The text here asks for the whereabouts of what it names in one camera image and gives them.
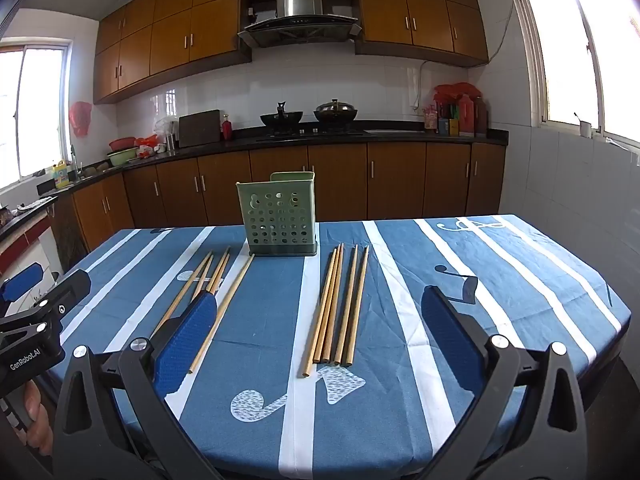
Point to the green perforated utensil holder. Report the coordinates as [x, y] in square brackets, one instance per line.
[275, 215]

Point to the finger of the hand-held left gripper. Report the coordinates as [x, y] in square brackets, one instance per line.
[20, 281]
[70, 286]

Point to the steel cup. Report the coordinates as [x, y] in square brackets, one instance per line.
[172, 142]

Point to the blue white striped tablecloth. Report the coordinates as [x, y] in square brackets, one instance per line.
[380, 435]

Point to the steel range hood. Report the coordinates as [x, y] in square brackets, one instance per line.
[297, 10]

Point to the yellow detergent bottle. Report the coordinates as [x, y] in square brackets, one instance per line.
[61, 176]

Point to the red basin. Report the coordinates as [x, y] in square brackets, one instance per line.
[121, 143]

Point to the dark brown bottle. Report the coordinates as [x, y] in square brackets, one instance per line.
[481, 117]

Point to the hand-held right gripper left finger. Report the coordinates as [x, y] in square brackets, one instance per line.
[187, 340]

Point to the white plastic bag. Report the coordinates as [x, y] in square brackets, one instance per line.
[167, 125]

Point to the steel faucet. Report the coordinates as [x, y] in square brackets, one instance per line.
[74, 160]

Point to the orange plastic bag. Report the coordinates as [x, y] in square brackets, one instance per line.
[147, 141]

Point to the lidded black wok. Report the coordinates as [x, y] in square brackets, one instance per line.
[335, 112]

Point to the large red bottle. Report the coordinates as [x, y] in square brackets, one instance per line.
[466, 117]

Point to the pink jar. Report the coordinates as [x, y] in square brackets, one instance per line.
[430, 120]

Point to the person's left hand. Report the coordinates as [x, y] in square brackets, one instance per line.
[37, 407]

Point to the green basin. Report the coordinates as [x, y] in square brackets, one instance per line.
[122, 157]

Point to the small kitchen window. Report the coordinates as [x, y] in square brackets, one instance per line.
[35, 110]

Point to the black kitchen countertop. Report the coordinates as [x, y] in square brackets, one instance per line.
[400, 136]

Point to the dark cutting board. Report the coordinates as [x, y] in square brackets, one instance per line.
[200, 127]

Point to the wooden base cabinets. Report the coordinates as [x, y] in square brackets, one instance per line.
[340, 180]

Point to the red hanging plastic bag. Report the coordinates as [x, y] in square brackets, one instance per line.
[81, 119]

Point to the wooden chopstick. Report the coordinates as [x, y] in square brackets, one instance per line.
[205, 275]
[357, 310]
[345, 310]
[327, 310]
[192, 277]
[225, 310]
[334, 310]
[220, 265]
[222, 271]
[320, 310]

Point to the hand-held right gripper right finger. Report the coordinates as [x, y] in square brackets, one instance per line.
[450, 332]

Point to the gas stove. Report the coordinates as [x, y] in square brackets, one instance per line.
[310, 132]

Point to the yellow box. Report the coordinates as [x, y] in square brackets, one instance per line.
[453, 127]

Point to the white cup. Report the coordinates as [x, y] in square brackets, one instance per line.
[585, 129]

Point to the wooden wall cabinets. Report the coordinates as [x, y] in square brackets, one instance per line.
[175, 35]

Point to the red crumpled plastic bag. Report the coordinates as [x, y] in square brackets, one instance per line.
[457, 91]

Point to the large kitchen window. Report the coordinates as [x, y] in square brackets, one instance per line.
[565, 50]

